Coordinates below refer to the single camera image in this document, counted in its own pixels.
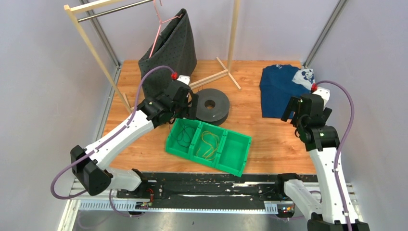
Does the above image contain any grey plastic cable spool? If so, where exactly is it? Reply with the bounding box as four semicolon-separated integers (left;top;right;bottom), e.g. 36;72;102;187
196;88;230;126

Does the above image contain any yellow thin cable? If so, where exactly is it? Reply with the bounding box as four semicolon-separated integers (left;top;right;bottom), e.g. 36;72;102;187
196;130;221;161

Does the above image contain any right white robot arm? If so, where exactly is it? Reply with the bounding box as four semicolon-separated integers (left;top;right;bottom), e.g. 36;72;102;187
274;93;370;231

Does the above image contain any wooden clothes rack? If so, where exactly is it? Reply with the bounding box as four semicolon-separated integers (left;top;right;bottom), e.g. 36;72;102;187
64;0;242;112

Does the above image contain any dark grey dotted garment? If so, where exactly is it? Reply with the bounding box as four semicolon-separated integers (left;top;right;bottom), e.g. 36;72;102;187
138;8;197;97

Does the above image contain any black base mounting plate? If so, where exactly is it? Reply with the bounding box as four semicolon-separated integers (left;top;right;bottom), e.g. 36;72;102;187
115;172;293;213

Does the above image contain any pink wire hanger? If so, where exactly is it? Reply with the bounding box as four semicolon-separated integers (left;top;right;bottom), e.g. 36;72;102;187
149;0;183;58

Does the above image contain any aluminium frame rail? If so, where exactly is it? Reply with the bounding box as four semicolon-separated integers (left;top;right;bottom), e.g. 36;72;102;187
57;178;364;231

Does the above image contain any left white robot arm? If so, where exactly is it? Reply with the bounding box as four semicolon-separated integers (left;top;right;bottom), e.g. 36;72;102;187
70;75;198;198

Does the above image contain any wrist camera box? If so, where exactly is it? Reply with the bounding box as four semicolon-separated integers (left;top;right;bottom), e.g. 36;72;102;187
176;75;191;85
313;87;331;107

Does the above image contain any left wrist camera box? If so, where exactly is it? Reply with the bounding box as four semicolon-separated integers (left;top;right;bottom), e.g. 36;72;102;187
176;75;191;85

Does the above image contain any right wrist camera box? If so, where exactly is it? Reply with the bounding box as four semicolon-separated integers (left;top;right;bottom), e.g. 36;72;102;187
313;87;331;107

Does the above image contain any green three-compartment bin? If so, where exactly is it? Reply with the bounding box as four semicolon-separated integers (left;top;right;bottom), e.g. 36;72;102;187
165;119;252;177

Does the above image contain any blue printed t-shirt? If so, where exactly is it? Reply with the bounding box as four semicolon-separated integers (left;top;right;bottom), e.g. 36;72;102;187
259;64;315;119

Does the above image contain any black thin cable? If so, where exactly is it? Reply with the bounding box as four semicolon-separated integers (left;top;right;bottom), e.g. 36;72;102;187
169;123;196;148

